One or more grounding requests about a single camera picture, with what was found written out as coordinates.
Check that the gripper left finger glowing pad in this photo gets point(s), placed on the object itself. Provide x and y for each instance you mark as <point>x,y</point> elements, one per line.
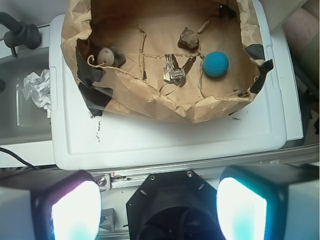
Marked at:
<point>49,205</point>

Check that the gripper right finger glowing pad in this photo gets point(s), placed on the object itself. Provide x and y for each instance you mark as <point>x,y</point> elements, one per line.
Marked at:
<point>269,202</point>

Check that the silver keys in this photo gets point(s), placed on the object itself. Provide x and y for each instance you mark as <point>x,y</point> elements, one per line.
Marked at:
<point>173,74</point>

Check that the white plastic bin lid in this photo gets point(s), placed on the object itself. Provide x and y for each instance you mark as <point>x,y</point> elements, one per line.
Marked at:
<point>112,141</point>

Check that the crumpled white paper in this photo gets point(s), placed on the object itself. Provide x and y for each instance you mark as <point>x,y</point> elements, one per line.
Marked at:
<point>38,89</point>

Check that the blue foam ball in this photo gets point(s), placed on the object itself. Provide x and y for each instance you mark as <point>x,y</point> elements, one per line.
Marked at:
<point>215,64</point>

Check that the grey plush mouse toy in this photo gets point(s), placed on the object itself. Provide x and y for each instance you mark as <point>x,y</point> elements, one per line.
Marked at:
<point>107,57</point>

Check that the brown paper bag tray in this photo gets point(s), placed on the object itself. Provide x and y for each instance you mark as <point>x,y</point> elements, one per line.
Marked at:
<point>145,31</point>

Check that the black clamp knob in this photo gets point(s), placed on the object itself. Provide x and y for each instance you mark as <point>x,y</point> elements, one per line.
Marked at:
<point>19,34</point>

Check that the brown rock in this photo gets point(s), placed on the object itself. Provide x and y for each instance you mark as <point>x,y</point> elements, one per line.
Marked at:
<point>188,39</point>

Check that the silver corner bracket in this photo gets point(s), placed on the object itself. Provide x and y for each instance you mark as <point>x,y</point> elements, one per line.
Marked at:
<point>108,219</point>

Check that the black octagonal mount plate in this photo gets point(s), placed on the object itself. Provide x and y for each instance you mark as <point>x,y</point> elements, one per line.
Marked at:
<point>177,205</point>

